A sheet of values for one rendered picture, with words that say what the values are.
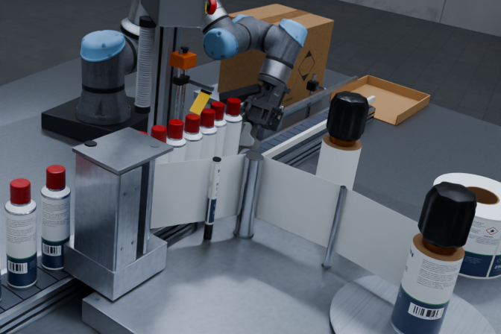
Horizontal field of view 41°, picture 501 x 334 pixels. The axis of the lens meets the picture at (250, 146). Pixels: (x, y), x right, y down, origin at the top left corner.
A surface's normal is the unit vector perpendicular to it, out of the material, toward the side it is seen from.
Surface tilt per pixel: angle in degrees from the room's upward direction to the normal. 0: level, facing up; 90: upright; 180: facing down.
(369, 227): 90
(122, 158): 0
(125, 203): 90
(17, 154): 0
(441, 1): 90
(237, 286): 0
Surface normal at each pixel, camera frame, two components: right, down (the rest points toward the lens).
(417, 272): -0.72, 0.22
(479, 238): -0.22, 0.40
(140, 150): 0.13, -0.90
